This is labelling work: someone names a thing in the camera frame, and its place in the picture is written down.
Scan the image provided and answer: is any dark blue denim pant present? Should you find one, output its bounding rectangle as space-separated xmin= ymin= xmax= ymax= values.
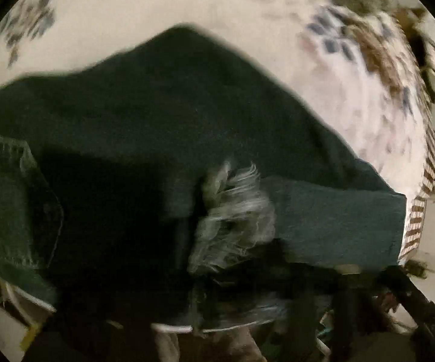
xmin=0 ymin=26 xmax=406 ymax=323

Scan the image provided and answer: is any floral checked bed blanket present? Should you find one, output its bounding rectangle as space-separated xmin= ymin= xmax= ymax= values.
xmin=0 ymin=0 xmax=434 ymax=262

